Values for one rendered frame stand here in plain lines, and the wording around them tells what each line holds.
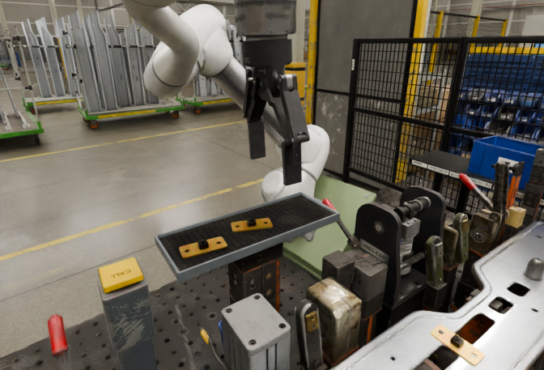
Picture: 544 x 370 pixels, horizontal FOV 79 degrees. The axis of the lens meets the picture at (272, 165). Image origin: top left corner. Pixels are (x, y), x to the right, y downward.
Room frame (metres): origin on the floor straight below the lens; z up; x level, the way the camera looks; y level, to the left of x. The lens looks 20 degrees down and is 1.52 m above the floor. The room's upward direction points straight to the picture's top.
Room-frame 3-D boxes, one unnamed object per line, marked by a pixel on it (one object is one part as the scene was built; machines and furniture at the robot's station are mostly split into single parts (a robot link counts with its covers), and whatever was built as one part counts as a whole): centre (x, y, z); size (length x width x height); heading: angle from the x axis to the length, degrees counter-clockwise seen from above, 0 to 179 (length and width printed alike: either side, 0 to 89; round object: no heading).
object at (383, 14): (3.31, -0.82, 1.00); 1.34 x 0.14 x 2.00; 39
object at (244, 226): (0.61, 0.04, 1.17); 0.08 x 0.04 x 0.01; 104
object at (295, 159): (0.46, -0.04, 1.37); 0.03 x 0.01 x 0.05; 26
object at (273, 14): (0.53, 0.01, 1.55); 0.09 x 0.09 x 0.06
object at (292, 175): (0.48, -0.03, 1.35); 0.03 x 0.01 x 0.07; 116
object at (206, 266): (0.60, 0.04, 1.16); 0.37 x 0.14 x 0.02; 124
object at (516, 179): (0.90, -0.72, 0.95); 0.03 x 0.01 x 0.50; 124
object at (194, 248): (0.53, 0.13, 1.17); 0.08 x 0.04 x 0.01; 116
